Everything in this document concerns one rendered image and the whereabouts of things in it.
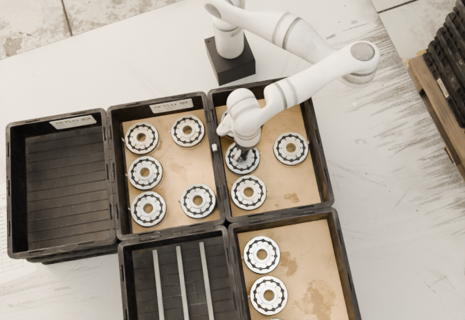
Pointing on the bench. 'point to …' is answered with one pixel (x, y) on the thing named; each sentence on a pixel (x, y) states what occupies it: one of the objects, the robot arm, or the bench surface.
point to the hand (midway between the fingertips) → (248, 149)
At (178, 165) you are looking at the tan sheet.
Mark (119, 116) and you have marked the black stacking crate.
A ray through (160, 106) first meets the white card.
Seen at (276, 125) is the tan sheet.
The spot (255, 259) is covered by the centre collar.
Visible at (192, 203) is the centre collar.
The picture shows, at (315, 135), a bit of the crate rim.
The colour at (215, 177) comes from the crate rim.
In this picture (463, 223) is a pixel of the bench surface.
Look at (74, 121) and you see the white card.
